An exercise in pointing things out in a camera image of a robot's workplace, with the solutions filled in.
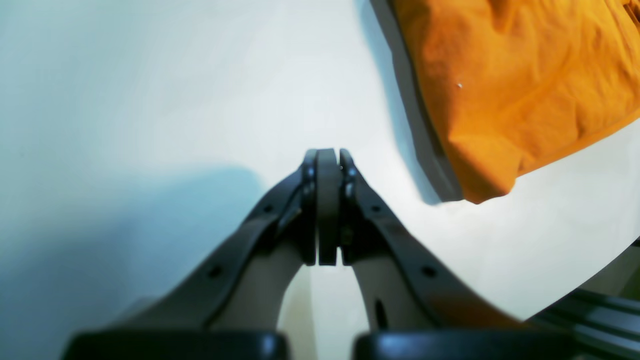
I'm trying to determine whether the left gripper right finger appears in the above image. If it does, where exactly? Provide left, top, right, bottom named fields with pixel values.
left=340, top=149, right=576, bottom=360

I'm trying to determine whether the orange t-shirt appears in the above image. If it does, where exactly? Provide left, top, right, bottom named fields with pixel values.
left=391, top=0, right=640, bottom=204

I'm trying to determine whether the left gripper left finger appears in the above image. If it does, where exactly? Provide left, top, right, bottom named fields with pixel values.
left=63, top=148, right=342, bottom=360

